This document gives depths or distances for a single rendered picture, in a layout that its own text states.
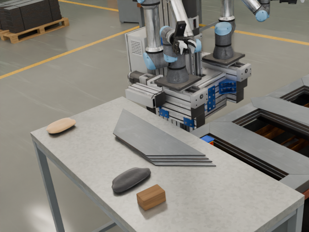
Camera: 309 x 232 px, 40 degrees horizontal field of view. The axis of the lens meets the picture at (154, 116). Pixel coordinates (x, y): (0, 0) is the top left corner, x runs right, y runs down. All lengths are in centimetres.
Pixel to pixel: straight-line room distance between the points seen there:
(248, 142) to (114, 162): 80
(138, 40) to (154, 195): 163
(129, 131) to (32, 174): 196
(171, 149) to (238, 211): 49
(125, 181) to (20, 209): 191
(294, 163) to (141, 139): 78
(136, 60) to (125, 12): 491
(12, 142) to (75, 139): 242
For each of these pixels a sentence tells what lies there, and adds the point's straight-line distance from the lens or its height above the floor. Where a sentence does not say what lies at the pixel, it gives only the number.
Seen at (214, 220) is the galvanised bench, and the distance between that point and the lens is 163.
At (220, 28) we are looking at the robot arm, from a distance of 303.
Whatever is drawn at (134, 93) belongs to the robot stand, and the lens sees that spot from 288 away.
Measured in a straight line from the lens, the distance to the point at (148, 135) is 211.
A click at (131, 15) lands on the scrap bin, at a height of 14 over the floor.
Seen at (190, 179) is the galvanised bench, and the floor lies 105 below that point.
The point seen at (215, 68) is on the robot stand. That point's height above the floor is 96.
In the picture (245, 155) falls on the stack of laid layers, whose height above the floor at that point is 85.
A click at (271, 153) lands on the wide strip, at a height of 87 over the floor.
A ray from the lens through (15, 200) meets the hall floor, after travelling 374.
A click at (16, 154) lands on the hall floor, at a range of 436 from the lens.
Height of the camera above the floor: 214
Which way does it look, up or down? 28 degrees down
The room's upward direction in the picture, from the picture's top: 6 degrees counter-clockwise
